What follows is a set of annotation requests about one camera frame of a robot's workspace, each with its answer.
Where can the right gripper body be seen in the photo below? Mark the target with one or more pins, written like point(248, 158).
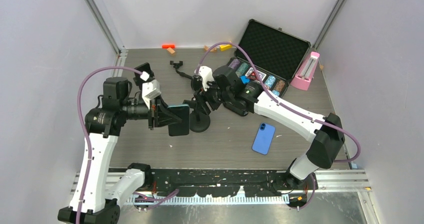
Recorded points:
point(214, 95)

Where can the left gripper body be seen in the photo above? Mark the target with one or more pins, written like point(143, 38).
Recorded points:
point(153, 114)

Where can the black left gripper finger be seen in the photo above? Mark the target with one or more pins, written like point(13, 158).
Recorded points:
point(166, 109)
point(165, 121)

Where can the dark green-edged smartphone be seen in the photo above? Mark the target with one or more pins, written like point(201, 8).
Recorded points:
point(181, 126)

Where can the black smartphone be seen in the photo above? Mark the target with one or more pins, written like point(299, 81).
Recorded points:
point(146, 75)

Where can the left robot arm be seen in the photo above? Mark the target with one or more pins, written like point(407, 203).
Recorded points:
point(92, 201)

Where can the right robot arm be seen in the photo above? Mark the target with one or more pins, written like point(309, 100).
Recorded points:
point(324, 132)

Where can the blue round chip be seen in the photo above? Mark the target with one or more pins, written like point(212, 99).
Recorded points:
point(245, 79)

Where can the purple chip stack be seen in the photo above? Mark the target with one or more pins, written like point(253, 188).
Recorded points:
point(234, 64)

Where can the green chip stack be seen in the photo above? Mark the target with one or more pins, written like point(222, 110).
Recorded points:
point(241, 70)

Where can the brown wooden arch block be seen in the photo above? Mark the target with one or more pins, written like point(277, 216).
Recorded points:
point(206, 48)

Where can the yellow wooden block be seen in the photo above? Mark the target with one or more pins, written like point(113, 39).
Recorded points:
point(225, 47)

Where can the tan wooden block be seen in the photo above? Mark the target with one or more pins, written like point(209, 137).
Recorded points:
point(171, 51)

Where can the orange wooden block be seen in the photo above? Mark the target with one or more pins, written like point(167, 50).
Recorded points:
point(166, 46)

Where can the light blue chip stack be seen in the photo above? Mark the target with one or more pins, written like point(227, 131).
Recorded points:
point(270, 81)

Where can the blue smartphone face down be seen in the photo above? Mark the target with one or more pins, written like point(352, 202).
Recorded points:
point(263, 138)

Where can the brown chip stack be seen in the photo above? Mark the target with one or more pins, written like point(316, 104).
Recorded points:
point(279, 86)

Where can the black poker chip case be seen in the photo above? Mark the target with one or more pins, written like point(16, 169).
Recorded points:
point(274, 51)

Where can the pink metronome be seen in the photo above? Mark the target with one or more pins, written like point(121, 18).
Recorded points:
point(305, 74)

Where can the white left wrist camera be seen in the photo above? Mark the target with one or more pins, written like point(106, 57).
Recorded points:
point(150, 91)

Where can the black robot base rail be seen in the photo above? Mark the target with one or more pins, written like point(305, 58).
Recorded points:
point(223, 182)

